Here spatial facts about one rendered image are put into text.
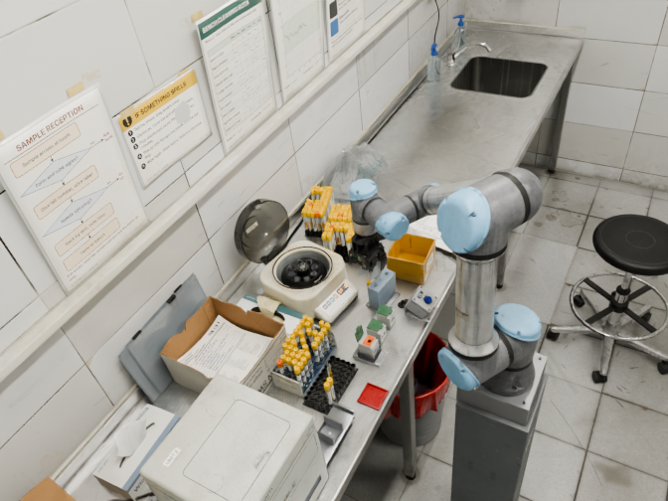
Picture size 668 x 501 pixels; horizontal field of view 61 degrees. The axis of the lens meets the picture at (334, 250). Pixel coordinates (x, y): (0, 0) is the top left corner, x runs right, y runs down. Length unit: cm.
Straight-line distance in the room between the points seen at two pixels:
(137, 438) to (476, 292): 98
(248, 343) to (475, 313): 77
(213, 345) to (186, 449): 53
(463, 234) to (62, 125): 87
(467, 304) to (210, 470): 64
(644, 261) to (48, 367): 205
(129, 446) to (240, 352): 39
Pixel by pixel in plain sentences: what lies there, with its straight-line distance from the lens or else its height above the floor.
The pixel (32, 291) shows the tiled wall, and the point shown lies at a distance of 147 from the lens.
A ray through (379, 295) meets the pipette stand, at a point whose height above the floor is 95.
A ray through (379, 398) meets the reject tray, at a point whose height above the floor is 88.
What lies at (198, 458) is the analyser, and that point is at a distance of 132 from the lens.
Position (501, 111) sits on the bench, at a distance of 285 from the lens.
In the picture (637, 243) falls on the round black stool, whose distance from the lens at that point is 256.
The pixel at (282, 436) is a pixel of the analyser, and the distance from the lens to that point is 129.
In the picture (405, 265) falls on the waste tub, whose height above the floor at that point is 95.
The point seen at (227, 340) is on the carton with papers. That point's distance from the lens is 180.
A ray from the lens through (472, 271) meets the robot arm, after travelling 120.
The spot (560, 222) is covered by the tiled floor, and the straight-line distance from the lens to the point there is 361.
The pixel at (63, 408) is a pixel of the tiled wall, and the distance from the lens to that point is 167.
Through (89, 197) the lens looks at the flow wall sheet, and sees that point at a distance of 147.
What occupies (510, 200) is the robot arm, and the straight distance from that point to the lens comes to 114.
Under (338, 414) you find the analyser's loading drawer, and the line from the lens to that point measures 161.
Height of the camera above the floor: 228
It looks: 42 degrees down
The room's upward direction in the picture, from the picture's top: 9 degrees counter-clockwise
